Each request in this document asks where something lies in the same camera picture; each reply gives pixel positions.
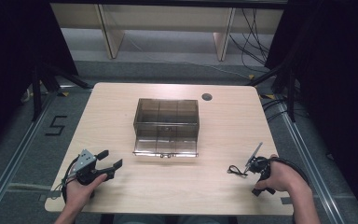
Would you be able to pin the black metal stand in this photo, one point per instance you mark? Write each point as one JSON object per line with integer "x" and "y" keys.
{"x": 43, "y": 84}
{"x": 287, "y": 84}

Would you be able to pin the person's left hand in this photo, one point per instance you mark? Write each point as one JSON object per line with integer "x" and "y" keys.
{"x": 79, "y": 194}

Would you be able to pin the black curtain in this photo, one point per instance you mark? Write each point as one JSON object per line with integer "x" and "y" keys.
{"x": 15, "y": 62}
{"x": 338, "y": 77}

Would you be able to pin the transparent brown compartment box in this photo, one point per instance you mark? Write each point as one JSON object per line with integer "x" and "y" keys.
{"x": 166, "y": 124}

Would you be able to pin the aluminium floor rail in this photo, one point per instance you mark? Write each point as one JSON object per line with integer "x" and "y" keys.
{"x": 15, "y": 158}
{"x": 307, "y": 158}

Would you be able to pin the black tape floor mark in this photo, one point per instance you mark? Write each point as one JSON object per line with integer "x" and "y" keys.
{"x": 56, "y": 126}

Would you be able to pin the grey tape strip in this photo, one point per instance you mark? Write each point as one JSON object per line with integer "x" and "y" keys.
{"x": 286, "y": 200}
{"x": 51, "y": 195}

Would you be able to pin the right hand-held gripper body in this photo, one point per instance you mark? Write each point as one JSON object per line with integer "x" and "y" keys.
{"x": 259, "y": 165}

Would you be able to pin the yellow black tape piece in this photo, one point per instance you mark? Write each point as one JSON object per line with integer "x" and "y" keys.
{"x": 251, "y": 76}
{"x": 268, "y": 96}
{"x": 63, "y": 94}

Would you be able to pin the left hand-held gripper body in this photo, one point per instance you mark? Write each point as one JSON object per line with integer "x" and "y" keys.
{"x": 85, "y": 161}

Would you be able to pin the light wooden desk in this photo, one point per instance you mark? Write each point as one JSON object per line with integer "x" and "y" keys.
{"x": 167, "y": 18}

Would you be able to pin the person's right hand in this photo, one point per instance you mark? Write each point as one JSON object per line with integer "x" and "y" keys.
{"x": 284, "y": 179}

